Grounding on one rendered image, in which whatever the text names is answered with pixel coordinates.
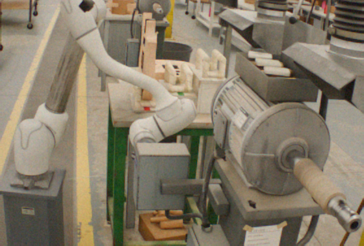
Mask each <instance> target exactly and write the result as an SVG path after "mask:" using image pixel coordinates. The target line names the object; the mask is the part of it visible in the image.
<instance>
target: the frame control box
mask: <svg viewBox="0 0 364 246"><path fill-rule="evenodd" d="M190 158H191V156H190V153H189V151H188V149H187V147H186V145H185V143H136V145H135V164H134V167H135V173H134V184H133V197H134V200H135V206H136V210H138V211H140V210H164V214H165V216H166V218H167V219H169V220H180V219H188V218H199V219H200V220H201V222H202V223H203V219H202V215H201V214H200V213H187V214H183V215H170V210H184V209H185V204H186V198H187V195H161V192H160V190H159V187H160V180H182V179H188V178H189V169H190Z"/></svg>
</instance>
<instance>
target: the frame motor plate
mask: <svg viewBox="0 0 364 246"><path fill-rule="evenodd" d="M213 165H214V167H215V169H216V170H217V171H218V173H219V175H220V177H221V178H222V181H223V183H224V184H225V185H226V187H227V189H228V191H229V193H230V195H231V196H232V198H233V200H234V201H235V204H236V205H237V207H238V208H239V210H240V212H241V213H242V216H243V217H244V220H245V221H247V220H258V219H279V218H282V217H298V216H308V215H320V214H325V213H326V212H324V211H323V209H322V208H321V207H320V206H319V205H318V203H317V202H315V201H316V200H315V199H313V197H312V196H311V195H310V194H309V193H308V192H307V190H306V189H305V188H302V189H300V190H298V191H295V192H294V193H289V194H284V195H271V194H268V193H264V192H262V191H260V190H259V189H248V187H247V186H246V184H245V183H244V180H243V179H242V178H241V177H240V175H239V174H238V172H237V170H236V168H235V167H234V166H233V164H232V163H231V162H230V160H229V158H228V156H227V154H226V155H225V156H224V157H222V158H220V159H215V161H214V164H213Z"/></svg>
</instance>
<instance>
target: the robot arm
mask: <svg viewBox="0 0 364 246"><path fill-rule="evenodd" d="M82 1H83V0H60V10H61V14H62V17H63V20H64V21H65V24H66V26H67V27H68V30H69V33H68V37H67V39H66V42H65V45H64V47H63V50H62V53H61V55H60V59H59V62H58V66H57V69H56V72H55V75H54V77H53V80H52V82H51V87H50V89H49V92H48V95H47V99H46V102H45V103H43V104H42V105H40V106H39V108H38V110H37V112H36V116H35V117H34V119H32V118H31V119H27V120H24V121H23V122H21V123H20V124H19V125H18V128H17V129H16V132H15V135H14V161H15V165H16V174H15V176H14V178H13V179H12V181H11V182H10V186H11V187H24V190H25V191H28V190H30V189H31V188H38V189H41V190H48V189H49V183H50V180H51V178H52V175H54V173H55V171H54V170H53V169H49V158H50V157H51V153H52V151H54V149H55V148H56V147H57V146H58V145H59V144H60V142H61V141H62V140H63V139H64V136H65V134H66V132H67V124H68V122H67V121H68V114H67V111H66V106H67V102H68V98H69V97H70V94H71V91H72V88H73V84H74V81H75V78H76V76H77V73H78V71H79V67H80V65H81V63H82V60H83V57H84V55H85V53H86V54H87V55H88V56H89V59H91V60H92V62H93V63H94V64H95V65H96V66H97V67H98V68H100V70H102V71H103V72H105V73H106V74H107V75H111V76H113V77H115V78H117V79H120V80H122V81H125V82H126V83H129V84H132V85H135V86H138V87H140V88H142V89H144V90H146V91H148V92H150V93H151V94H152V95H153V96H154V98H155V100H156V102H157V106H156V108H155V110H156V114H155V115H153V116H151V117H149V118H145V119H138V120H136V121H134V122H133V123H132V125H131V127H130V130H129V138H130V141H131V143H132V145H133V146H134V148H135V145H136V143H143V142H149V143H158V142H159V141H161V140H162V139H164V138H166V137H168V136H170V135H173V134H175V133H177V132H179V131H181V130H182V129H184V128H186V127H187V126H188V125H189V124H191V123H192V122H193V121H194V120H195V117H196V115H197V112H196V108H195V105H194V102H193V101H192V100H190V99H185V98H184V99H182V100H179V99H178V98H177V97H174V96H172V95H171V94H170V93H169V92H168V91H167V90H166V89H165V88H164V87H163V86H162V85H161V83H159V82H158V81H157V80H155V79H152V78H150V77H148V76H146V75H144V74H142V73H140V72H138V71H136V70H134V69H132V68H130V67H127V66H124V65H122V64H120V63H119V62H117V61H115V60H113V59H111V57H110V56H109V55H108V54H107V52H105V48H104V46H103V44H102V41H101V37H100V35H99V31H98V29H99V27H100V25H101V23H102V21H103V18H104V17H105V16H106V12H107V6H106V4H105V2H104V0H93V1H94V2H95V4H94V8H93V9H92V10H90V11H88V12H85V13H84V12H83V11H82V10H81V9H80V8H79V5H80V4H81V2H82Z"/></svg>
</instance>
